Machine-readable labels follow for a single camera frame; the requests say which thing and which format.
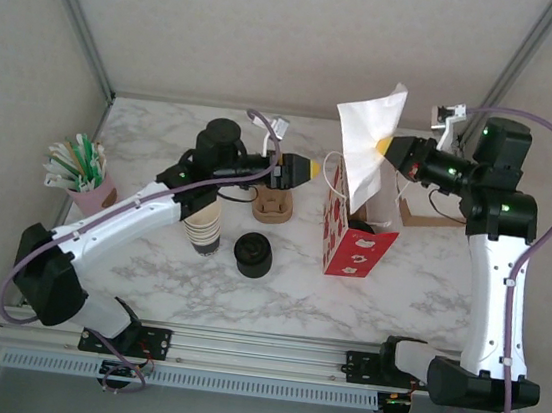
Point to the single white paper napkin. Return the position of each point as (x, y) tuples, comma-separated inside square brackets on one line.
[(364, 142)]

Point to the brown pulp two-cup carrier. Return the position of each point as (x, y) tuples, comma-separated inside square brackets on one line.
[(275, 214)]

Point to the stack of black lids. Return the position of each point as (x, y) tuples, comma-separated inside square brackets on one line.
[(251, 264)]

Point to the red paper gift bag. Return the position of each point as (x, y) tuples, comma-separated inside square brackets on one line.
[(355, 256)]

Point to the nested paper cup stack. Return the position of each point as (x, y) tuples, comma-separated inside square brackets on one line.
[(203, 240)]

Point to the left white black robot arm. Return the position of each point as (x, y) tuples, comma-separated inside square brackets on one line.
[(118, 222)]

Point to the brown cardboard napkin tray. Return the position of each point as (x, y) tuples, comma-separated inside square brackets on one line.
[(408, 215)]

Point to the green white wrapped straw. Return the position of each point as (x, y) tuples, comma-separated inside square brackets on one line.
[(97, 164)]

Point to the pink straw holder cup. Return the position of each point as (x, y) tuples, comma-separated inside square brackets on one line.
[(93, 194)]

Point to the short white wrapped straw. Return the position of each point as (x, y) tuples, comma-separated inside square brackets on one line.
[(57, 182)]

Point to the black controller board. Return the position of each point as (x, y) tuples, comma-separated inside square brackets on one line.
[(122, 371), (395, 407)]

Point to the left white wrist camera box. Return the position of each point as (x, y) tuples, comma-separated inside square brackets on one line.
[(278, 128)]

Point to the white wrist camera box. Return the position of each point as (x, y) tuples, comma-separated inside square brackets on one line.
[(278, 128), (440, 117)]

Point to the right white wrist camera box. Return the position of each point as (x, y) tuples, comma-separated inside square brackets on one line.
[(440, 117)]

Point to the aluminium table edge rail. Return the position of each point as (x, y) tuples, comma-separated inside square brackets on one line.
[(168, 99)]

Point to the aluminium frame post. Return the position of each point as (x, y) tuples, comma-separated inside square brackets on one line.
[(76, 16), (515, 69)]

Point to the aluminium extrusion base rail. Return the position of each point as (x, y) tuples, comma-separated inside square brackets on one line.
[(257, 355)]

